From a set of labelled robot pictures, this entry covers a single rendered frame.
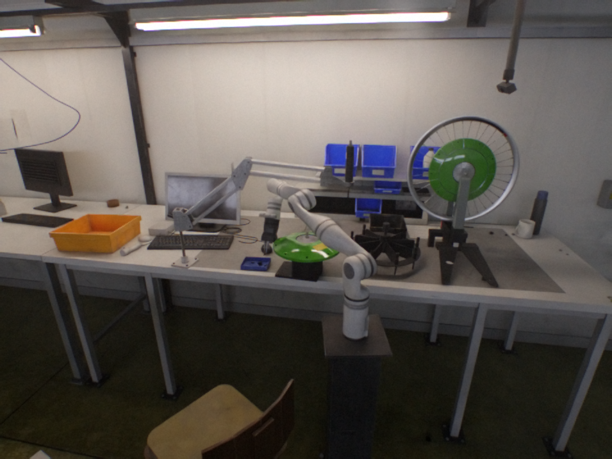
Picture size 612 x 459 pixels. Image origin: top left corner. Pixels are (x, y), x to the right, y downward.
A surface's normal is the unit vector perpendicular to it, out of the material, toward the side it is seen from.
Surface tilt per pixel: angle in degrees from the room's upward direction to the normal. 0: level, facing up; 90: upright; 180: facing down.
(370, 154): 90
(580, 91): 90
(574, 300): 0
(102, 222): 86
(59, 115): 90
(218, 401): 0
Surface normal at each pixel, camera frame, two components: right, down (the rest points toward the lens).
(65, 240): -0.10, 0.43
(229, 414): 0.00, -0.93
